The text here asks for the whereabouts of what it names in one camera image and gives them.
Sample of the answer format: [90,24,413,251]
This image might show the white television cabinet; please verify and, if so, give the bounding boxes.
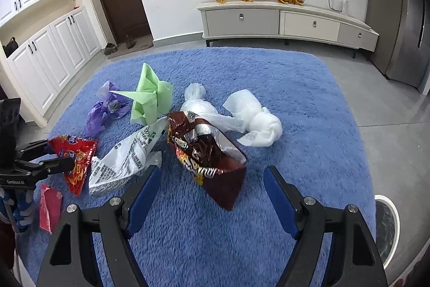
[197,0,379,59]

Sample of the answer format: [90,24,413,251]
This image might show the purple wrapper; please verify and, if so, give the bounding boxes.
[84,81,130,137]

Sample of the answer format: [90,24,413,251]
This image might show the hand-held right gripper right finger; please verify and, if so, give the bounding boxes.
[263,165,388,287]

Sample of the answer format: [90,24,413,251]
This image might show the white printed plastic bag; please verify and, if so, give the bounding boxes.
[88,117,169,197]

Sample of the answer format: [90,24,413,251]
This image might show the white floor cupboards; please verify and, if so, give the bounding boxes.
[0,6,101,128]

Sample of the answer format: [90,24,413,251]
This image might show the clear plastic bag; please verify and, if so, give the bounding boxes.
[180,83,249,133]

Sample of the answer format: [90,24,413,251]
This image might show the grey steel refrigerator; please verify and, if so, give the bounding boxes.
[385,0,430,90]

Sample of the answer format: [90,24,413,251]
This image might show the blue fluffy blanket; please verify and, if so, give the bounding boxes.
[17,47,377,287]

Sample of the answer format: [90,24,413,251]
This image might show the red snack bag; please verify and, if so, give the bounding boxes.
[47,136,99,197]

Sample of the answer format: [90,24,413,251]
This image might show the white round bin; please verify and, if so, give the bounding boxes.
[374,194,400,269]

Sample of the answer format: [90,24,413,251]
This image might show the dark bag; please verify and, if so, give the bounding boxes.
[3,37,19,57]

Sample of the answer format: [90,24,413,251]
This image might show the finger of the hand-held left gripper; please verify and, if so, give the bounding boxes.
[14,138,50,160]
[13,157,76,180]

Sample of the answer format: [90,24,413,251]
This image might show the green plastic bag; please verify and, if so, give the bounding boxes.
[109,63,174,126]

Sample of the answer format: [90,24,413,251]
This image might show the small red packet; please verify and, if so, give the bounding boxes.
[39,184,63,234]

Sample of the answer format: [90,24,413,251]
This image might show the white plastic bag wad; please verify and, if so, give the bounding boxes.
[222,89,283,147]

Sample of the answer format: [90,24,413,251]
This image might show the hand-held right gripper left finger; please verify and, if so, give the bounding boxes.
[35,165,163,287]

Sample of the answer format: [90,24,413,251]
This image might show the brown snack bag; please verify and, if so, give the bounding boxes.
[167,111,248,211]

